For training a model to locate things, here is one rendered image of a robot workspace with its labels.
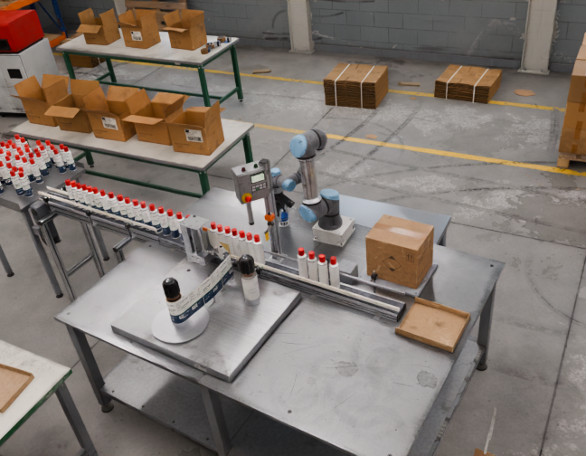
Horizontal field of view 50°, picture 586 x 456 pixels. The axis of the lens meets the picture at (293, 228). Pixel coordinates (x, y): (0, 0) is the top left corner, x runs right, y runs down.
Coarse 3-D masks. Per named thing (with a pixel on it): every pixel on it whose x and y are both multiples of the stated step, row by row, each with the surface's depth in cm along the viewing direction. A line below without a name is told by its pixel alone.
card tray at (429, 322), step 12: (420, 300) 332; (408, 312) 328; (420, 312) 327; (432, 312) 326; (444, 312) 325; (456, 312) 323; (408, 324) 321; (420, 324) 320; (432, 324) 319; (444, 324) 318; (456, 324) 318; (408, 336) 313; (420, 336) 309; (432, 336) 313; (444, 336) 312; (456, 336) 311; (444, 348) 304
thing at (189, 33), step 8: (168, 16) 718; (176, 16) 728; (184, 16) 730; (192, 16) 724; (200, 16) 706; (168, 24) 719; (176, 24) 729; (184, 24) 735; (192, 24) 700; (200, 24) 714; (168, 32) 719; (176, 32) 712; (184, 32) 706; (192, 32) 705; (200, 32) 716; (176, 40) 719; (184, 40) 712; (192, 40) 708; (200, 40) 719; (176, 48) 726; (184, 48) 719; (192, 48) 714
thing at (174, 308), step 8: (168, 280) 314; (176, 280) 316; (168, 288) 312; (176, 288) 315; (168, 296) 316; (176, 296) 317; (168, 304) 319; (176, 304) 319; (176, 312) 321; (176, 320) 325; (184, 320) 327
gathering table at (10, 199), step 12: (84, 168) 485; (48, 180) 475; (60, 180) 474; (72, 180) 478; (12, 192) 466; (36, 192) 462; (0, 204) 457; (12, 204) 447; (24, 204) 449; (24, 216) 453; (96, 228) 514; (36, 240) 466; (60, 240) 564; (0, 252) 514; (48, 264) 481; (48, 276) 487; (60, 288) 496
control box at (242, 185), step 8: (232, 168) 340; (240, 168) 340; (248, 168) 339; (264, 168) 338; (232, 176) 344; (240, 176) 335; (248, 176) 337; (240, 184) 337; (248, 184) 339; (256, 184) 341; (240, 192) 340; (248, 192) 342; (256, 192) 344; (264, 192) 346; (240, 200) 345
